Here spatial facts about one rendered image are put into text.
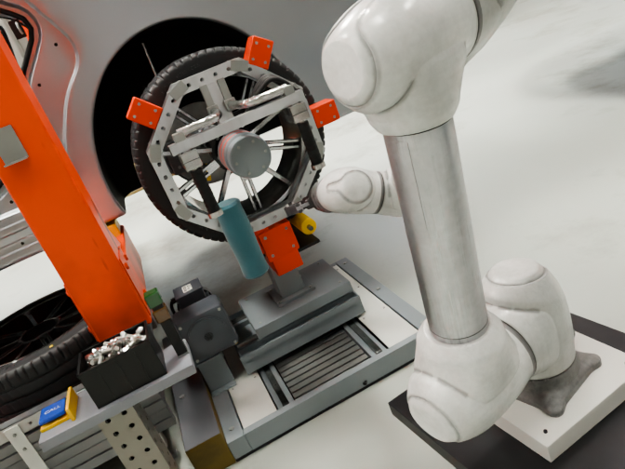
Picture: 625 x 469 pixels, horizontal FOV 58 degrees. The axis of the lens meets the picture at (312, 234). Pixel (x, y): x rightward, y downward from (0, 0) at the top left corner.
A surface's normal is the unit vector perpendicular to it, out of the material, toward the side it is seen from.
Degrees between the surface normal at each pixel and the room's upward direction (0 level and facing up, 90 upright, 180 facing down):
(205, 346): 90
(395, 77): 108
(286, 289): 90
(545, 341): 89
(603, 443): 0
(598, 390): 2
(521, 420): 2
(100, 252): 90
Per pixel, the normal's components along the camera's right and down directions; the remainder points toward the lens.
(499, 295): -0.70, -0.25
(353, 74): -0.74, 0.41
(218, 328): 0.33, 0.25
